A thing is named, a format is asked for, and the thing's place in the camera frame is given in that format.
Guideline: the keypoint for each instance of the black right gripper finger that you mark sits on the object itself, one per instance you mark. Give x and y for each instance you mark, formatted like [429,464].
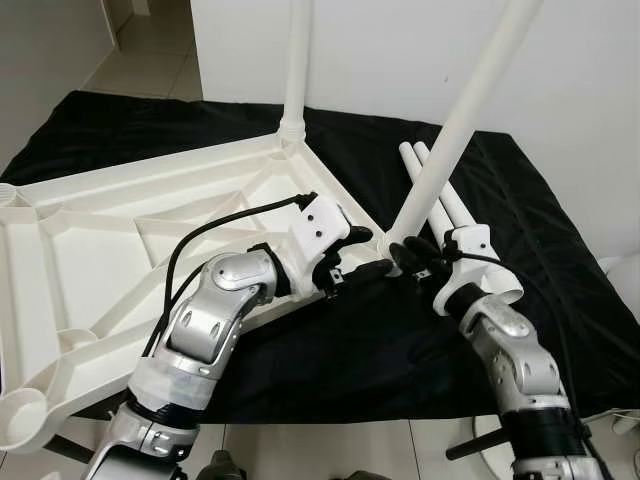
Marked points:
[400,255]

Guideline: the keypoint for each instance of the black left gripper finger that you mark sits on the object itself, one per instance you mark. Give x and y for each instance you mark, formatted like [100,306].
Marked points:
[370,270]
[357,236]

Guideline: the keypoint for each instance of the white plastic children table top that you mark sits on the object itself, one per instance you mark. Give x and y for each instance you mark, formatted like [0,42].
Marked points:
[80,240]

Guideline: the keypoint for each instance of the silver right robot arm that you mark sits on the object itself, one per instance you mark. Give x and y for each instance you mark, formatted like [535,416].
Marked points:
[510,350]

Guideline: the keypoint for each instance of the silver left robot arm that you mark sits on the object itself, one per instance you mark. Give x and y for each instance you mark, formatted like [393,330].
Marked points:
[200,320]

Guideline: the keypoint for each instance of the black cloth table cover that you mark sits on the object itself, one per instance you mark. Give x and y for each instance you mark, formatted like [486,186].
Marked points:
[400,350]

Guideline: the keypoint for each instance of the black metal table leg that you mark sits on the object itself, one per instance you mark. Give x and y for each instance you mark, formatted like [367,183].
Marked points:
[478,440]

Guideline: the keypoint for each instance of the grey robot right leg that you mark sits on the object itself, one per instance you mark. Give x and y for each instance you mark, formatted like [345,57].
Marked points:
[375,475]

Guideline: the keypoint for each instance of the grey robot leg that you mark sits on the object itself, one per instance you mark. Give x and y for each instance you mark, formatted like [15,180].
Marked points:
[235,467]
[375,475]

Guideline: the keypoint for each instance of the grey robot left leg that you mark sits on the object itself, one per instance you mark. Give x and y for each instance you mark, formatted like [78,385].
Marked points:
[235,467]

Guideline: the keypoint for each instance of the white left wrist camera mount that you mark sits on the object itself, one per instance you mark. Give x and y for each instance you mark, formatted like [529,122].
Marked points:
[322,225]

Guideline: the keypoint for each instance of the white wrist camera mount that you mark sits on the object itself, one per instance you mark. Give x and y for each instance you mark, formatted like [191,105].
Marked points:
[468,260]
[322,225]

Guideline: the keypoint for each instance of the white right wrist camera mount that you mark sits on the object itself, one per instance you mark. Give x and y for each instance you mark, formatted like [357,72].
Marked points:
[468,260]

